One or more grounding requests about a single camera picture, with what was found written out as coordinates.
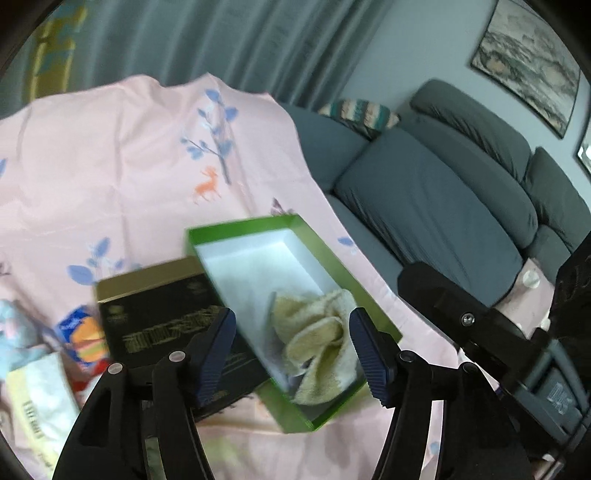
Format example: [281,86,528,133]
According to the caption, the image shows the light blue plush toy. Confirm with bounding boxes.
[0,299,51,377]

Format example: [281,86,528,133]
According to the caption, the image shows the blue and orange snack packet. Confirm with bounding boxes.
[54,305,112,370]

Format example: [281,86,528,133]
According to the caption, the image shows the pink printed sheet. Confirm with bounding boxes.
[0,73,504,480]

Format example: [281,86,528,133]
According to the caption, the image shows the striped cushion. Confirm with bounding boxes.
[318,98,402,139]

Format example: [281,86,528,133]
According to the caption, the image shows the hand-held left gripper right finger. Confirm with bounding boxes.
[348,307,532,480]

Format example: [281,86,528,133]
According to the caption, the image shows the framed picture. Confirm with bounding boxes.
[573,136,591,174]

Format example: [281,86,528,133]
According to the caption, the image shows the grey-green curtain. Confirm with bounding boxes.
[0,0,402,112]

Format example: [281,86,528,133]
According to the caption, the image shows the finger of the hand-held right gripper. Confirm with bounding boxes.
[398,262,532,370]

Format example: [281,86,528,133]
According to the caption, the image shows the small pink cloth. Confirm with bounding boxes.
[501,258,557,330]

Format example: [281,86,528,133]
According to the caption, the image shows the green box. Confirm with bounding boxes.
[186,213,403,435]

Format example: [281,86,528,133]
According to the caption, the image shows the pale yellow tissue pack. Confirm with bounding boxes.
[4,353,81,467]

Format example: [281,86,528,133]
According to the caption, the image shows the grey sofa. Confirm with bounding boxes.
[279,78,591,315]

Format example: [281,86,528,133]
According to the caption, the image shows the red snack packet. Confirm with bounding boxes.
[69,369,101,398]

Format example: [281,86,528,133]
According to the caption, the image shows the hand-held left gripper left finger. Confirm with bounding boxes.
[52,307,237,480]

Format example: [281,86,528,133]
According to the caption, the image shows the black and gold box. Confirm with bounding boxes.
[93,256,273,423]

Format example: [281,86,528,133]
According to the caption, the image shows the framed landscape painting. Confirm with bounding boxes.
[470,0,581,139]

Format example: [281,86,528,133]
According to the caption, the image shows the yellow towel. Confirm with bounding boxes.
[270,289,368,406]

